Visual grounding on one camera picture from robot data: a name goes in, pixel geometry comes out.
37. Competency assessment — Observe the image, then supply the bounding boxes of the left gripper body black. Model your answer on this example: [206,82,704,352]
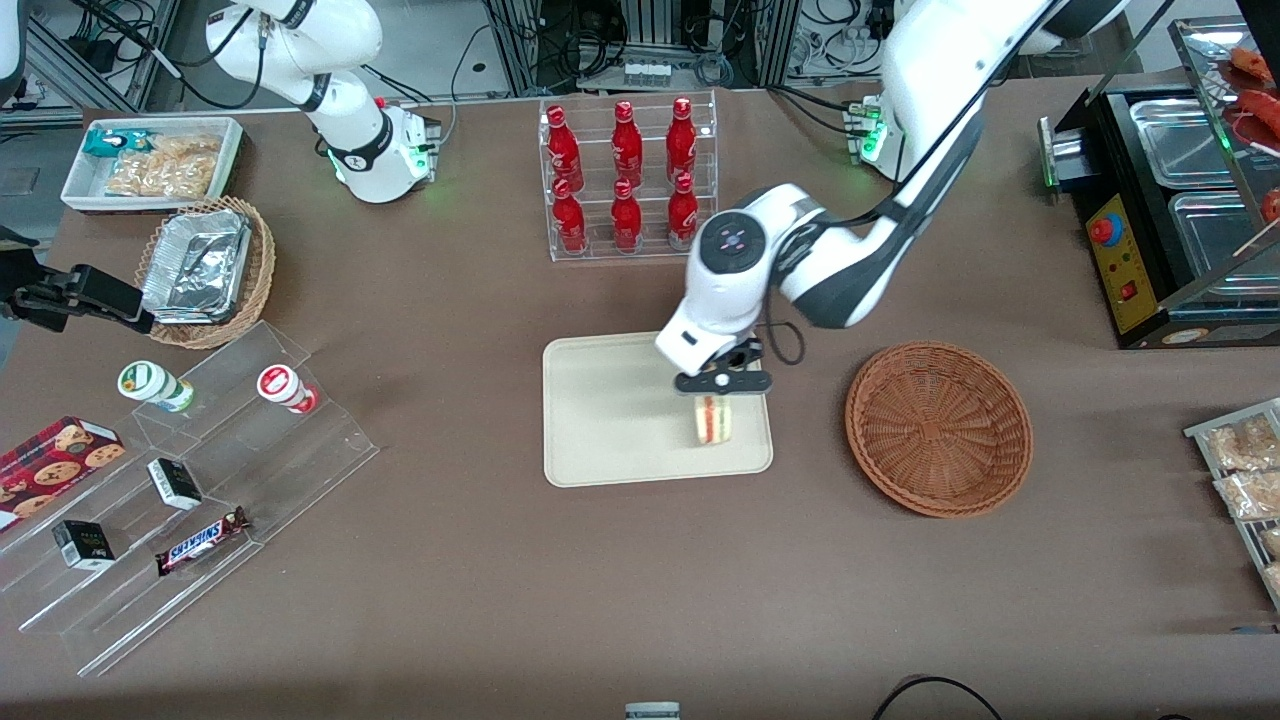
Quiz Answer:
[673,338,774,397]

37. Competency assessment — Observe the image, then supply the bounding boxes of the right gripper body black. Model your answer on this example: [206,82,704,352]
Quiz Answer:
[0,250,81,323]

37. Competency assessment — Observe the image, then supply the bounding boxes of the triangle sandwich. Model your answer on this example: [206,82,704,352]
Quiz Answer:
[692,394,738,449]

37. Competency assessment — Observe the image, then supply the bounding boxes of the beige plastic tray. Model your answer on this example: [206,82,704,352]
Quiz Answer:
[543,330,774,489]

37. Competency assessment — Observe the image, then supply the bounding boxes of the light wicker basket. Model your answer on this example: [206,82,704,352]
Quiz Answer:
[135,196,277,350]

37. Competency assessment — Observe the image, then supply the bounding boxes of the brown wicker basket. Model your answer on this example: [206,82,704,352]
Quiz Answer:
[845,342,1035,519]

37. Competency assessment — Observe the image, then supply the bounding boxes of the tray of packaged snacks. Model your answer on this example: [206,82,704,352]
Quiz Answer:
[1185,398,1280,613]

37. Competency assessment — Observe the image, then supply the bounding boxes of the aluminium foil container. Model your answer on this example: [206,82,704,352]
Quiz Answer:
[140,232,246,324]

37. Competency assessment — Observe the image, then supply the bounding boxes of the green cap yogurt bottle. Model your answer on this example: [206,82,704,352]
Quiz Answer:
[117,360,196,414]

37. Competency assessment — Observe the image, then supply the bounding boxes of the white plastic bin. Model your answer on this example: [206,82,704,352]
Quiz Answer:
[60,115,247,216]

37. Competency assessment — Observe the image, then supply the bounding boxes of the silver foil packets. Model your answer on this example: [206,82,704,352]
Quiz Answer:
[160,208,253,301]

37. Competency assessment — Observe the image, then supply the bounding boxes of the clear bag of snacks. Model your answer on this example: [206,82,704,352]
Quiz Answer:
[105,152,217,199]
[1215,470,1280,521]
[1205,415,1280,471]
[150,134,223,163]

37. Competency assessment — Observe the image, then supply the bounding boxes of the teal snack packet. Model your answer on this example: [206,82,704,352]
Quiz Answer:
[83,128,153,159]

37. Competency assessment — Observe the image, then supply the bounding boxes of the red cola bottle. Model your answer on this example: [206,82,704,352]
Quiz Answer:
[546,105,584,181]
[610,178,644,253]
[667,173,700,249]
[666,97,698,176]
[611,100,645,179]
[552,178,588,255]

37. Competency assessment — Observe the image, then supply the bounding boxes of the red tartan cookie box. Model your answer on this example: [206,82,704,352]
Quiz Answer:
[0,416,127,536]

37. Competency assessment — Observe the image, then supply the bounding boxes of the red cap yogurt bottle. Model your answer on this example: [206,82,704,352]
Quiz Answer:
[256,364,319,415]

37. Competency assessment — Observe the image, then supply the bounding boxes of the black box white side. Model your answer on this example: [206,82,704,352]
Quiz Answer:
[147,458,204,511]

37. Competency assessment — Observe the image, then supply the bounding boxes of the clear acrylic bottle rack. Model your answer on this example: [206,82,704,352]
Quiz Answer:
[538,90,719,264]

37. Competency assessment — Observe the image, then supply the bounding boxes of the clear acrylic stepped shelf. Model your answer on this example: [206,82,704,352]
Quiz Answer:
[0,320,381,679]

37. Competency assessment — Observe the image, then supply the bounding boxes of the black box gold lettering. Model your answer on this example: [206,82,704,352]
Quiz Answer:
[52,520,116,572]

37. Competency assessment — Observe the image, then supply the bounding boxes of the Snickers chocolate bar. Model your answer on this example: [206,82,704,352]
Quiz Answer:
[155,506,251,577]

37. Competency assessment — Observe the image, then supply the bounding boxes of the black hot food warmer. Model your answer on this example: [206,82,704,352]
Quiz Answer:
[1038,15,1280,351]

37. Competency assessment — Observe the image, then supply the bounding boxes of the steel food pan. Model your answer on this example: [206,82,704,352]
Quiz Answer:
[1130,97,1246,189]
[1168,190,1280,301]

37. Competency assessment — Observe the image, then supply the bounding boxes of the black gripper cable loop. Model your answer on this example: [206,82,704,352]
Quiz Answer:
[757,318,807,367]

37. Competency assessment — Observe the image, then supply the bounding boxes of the black floor cable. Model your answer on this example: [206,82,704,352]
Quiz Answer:
[870,676,1004,720]

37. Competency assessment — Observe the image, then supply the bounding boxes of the aluminium profile frame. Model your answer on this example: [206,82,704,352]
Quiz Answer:
[485,0,801,96]

